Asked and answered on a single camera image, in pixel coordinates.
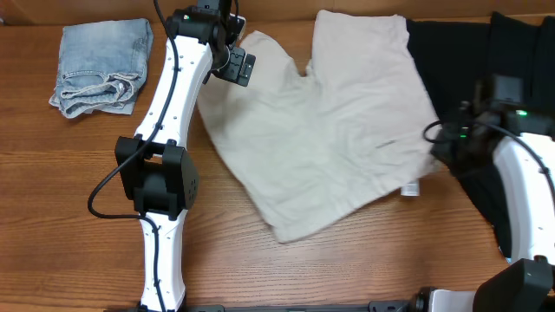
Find beige shorts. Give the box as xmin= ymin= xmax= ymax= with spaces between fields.
xmin=198 ymin=10 xmax=436 ymax=243

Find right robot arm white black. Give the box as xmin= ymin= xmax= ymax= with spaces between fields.
xmin=406 ymin=75 xmax=554 ymax=312

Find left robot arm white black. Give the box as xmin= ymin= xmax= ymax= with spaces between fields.
xmin=114 ymin=0 xmax=256 ymax=311

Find black garment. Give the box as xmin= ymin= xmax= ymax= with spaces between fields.
xmin=407 ymin=12 xmax=554 ymax=260

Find folded light blue jeans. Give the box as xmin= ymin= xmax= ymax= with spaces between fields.
xmin=49 ymin=18 xmax=153 ymax=119

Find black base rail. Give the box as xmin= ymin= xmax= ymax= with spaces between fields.
xmin=186 ymin=300 xmax=408 ymax=312

